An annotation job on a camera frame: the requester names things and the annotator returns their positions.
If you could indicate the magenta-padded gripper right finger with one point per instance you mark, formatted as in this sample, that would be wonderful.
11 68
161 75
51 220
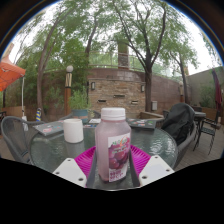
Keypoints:
154 169

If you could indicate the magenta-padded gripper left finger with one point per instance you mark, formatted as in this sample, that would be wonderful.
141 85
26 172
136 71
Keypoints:
70 171

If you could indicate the grey chair under jacket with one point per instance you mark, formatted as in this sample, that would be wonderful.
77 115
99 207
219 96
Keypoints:
186 146

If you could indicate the white cup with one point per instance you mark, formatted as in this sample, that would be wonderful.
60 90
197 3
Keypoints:
73 130

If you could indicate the dark flat magazine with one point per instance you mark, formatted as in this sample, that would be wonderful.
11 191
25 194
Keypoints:
50 128
142 123

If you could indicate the pink juice bottle white cap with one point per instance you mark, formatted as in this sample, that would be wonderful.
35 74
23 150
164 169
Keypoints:
110 143

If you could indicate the black jacket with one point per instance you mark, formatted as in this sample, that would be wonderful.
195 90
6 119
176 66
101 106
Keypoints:
178 121

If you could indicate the grey wicker chair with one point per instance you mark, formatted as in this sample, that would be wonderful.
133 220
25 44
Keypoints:
15 135

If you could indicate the black metal chair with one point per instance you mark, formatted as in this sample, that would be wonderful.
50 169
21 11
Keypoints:
210 130

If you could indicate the potted green plant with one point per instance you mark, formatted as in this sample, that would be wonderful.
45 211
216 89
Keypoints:
79 101

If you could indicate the dark round patio table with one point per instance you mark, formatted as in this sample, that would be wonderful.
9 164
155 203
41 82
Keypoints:
200 115

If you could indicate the tall tree with dark trunk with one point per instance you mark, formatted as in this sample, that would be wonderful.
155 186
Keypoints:
148 83

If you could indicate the closed maroon parasol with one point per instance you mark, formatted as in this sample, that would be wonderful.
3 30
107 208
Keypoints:
217 90

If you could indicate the leaning tree with pale trunk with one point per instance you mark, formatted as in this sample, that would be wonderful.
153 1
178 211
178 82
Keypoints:
41 73

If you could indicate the orange parasol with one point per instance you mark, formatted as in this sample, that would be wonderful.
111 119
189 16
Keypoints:
9 71

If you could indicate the grey wall box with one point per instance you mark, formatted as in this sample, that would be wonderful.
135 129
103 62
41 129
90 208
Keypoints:
154 105

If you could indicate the wall lantern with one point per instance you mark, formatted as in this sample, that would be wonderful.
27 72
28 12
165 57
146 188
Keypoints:
93 85
142 88

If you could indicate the globe lamp post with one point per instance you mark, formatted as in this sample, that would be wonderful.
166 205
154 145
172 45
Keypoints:
68 83

